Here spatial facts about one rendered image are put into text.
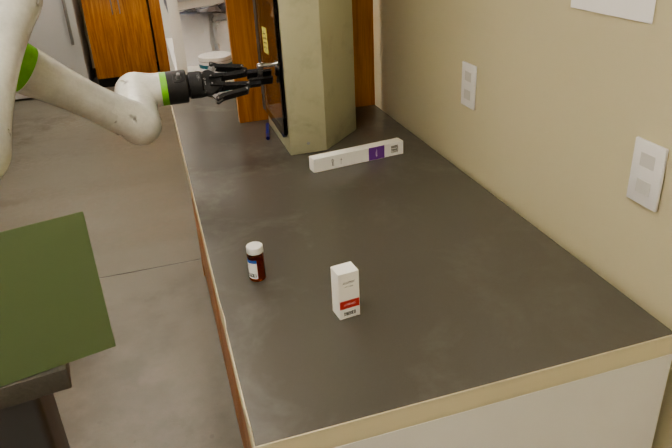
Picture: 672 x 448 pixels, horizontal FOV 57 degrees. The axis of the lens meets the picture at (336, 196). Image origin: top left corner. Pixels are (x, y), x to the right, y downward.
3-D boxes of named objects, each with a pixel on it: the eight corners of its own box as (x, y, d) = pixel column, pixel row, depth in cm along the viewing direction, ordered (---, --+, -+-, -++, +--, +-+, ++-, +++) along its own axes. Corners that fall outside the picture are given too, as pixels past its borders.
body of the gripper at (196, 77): (190, 91, 169) (224, 87, 172) (185, 65, 172) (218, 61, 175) (191, 105, 176) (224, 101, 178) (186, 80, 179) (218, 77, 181)
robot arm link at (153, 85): (109, 65, 168) (116, 96, 177) (112, 96, 161) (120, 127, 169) (162, 60, 172) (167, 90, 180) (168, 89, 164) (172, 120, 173)
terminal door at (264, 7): (267, 110, 207) (254, -16, 190) (287, 139, 181) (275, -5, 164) (264, 110, 207) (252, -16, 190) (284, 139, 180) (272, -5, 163)
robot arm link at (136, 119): (38, 37, 143) (12, 69, 147) (38, 69, 136) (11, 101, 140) (167, 104, 168) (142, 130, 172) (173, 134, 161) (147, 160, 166)
